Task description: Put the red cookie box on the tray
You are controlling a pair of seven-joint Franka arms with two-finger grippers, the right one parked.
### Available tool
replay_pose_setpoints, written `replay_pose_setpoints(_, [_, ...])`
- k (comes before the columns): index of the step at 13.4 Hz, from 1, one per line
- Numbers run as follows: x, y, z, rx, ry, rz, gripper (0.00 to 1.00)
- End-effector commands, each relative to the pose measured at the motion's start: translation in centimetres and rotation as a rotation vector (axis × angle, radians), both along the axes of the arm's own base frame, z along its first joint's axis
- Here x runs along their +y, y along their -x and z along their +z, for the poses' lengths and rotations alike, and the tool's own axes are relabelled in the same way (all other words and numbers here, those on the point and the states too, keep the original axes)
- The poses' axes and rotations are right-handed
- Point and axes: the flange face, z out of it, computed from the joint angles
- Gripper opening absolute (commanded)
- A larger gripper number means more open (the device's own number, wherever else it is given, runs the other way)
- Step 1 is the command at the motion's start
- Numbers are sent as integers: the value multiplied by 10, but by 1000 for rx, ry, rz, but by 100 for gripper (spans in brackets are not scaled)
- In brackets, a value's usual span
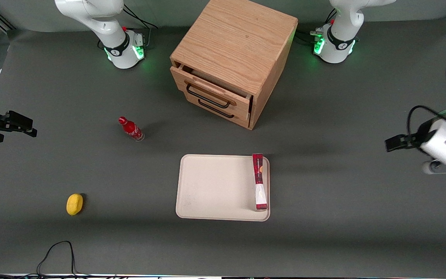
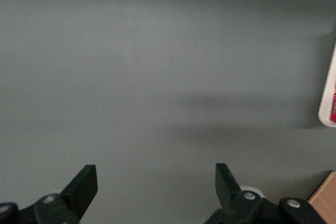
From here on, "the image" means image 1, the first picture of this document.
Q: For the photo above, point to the red cookie box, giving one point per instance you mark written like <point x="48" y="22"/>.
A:
<point x="259" y="182"/>

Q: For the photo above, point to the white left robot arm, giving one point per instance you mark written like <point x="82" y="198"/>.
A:
<point x="341" y="23"/>

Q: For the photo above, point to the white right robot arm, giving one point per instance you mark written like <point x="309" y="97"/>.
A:
<point x="107" y="23"/>

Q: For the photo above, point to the cream plastic tray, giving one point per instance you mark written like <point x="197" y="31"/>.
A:
<point x="215" y="188"/>

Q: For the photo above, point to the dark grey table mat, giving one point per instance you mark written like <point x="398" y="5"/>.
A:
<point x="343" y="201"/>

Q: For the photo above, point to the yellow lemon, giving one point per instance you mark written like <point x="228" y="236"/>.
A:
<point x="74" y="204"/>

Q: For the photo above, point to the red cola bottle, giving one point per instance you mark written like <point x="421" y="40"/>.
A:
<point x="131" y="129"/>

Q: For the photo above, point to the wooden drawer cabinet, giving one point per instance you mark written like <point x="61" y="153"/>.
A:
<point x="238" y="38"/>

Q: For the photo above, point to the aluminium frame rail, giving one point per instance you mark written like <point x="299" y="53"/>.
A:
<point x="0" y="19"/>

